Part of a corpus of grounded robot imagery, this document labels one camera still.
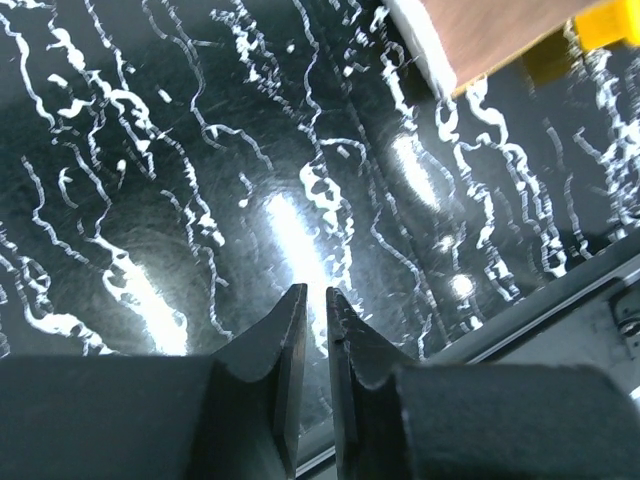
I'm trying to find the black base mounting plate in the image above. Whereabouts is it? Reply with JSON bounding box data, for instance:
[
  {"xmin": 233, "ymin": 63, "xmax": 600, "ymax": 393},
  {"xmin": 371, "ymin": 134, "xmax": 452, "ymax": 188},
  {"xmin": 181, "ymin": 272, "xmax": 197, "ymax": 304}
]
[{"xmin": 299, "ymin": 259, "xmax": 640, "ymax": 476}]

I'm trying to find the yellow cloth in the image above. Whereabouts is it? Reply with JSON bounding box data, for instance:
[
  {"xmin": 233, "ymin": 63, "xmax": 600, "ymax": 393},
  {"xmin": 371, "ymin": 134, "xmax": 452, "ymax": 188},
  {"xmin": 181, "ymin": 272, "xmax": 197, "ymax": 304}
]
[{"xmin": 384, "ymin": 0, "xmax": 640, "ymax": 99}]

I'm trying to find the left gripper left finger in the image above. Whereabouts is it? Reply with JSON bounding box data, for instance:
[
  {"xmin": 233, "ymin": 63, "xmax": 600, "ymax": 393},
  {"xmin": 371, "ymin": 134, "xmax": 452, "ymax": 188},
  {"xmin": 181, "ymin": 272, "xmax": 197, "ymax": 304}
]
[{"xmin": 1, "ymin": 284, "xmax": 307, "ymax": 479}]

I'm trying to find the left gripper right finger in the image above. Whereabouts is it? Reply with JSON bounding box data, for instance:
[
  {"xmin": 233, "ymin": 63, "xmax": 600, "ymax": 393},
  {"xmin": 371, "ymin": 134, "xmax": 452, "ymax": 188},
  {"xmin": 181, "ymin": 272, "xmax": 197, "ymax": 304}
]
[{"xmin": 326, "ymin": 288, "xmax": 639, "ymax": 479}]

